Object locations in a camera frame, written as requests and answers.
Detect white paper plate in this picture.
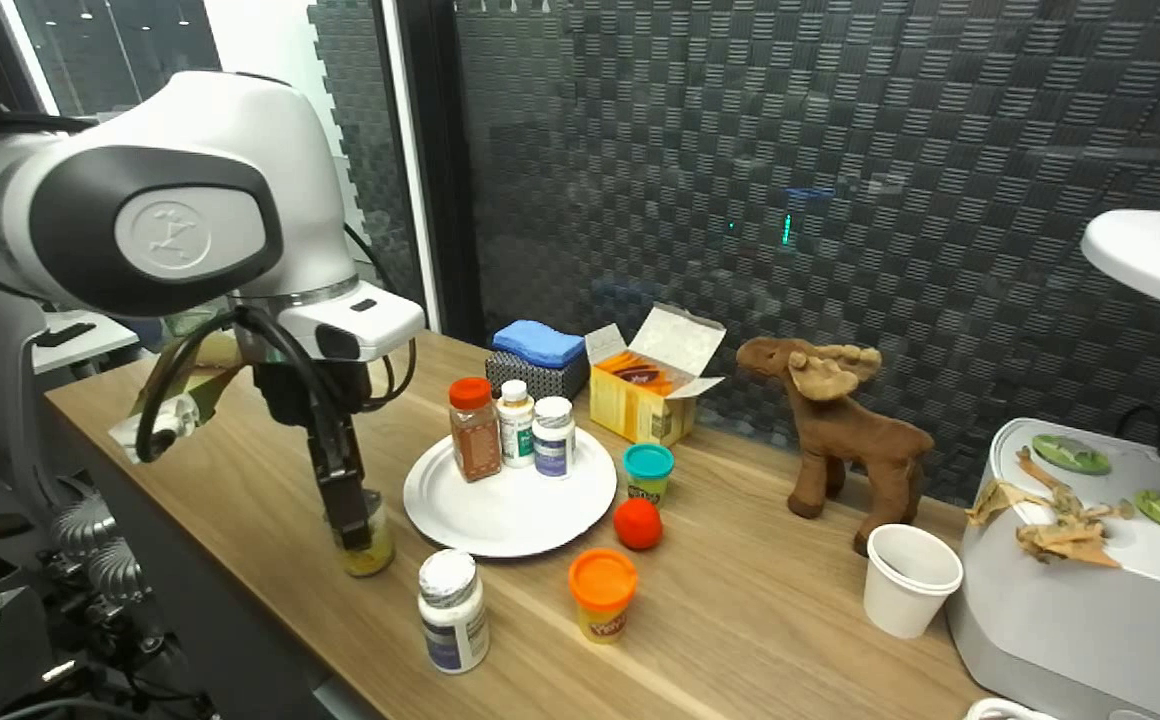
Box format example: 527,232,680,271
399,424,624,564

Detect brown spice bottle orange cap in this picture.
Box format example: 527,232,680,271
445,372,508,489

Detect white paper cup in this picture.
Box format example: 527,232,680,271
859,521,966,645

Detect white plastic bin appliance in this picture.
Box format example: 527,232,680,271
947,412,1160,720

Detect black camera tripod rig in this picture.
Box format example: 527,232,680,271
0,454,210,720

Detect open yellow cardboard box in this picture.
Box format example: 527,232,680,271
585,301,731,446

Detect small white bottle cream label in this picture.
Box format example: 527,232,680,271
493,377,538,467

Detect small tub teal lid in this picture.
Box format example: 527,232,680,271
614,438,680,504

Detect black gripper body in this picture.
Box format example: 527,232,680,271
251,350,384,431

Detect dried brown leaves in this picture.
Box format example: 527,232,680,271
963,445,1130,577

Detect yellow tub orange lid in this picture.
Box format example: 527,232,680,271
563,543,644,639

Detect white round lamp head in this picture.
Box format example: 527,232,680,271
1075,205,1160,319

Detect brown moose plush toy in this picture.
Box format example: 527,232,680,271
731,331,939,557

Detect small white bottle blue label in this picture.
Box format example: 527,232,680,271
527,392,579,479

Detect white bowl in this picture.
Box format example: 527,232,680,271
960,692,1060,720

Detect large white pill bottle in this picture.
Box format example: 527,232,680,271
413,548,493,677

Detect small tin can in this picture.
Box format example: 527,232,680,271
334,492,399,580

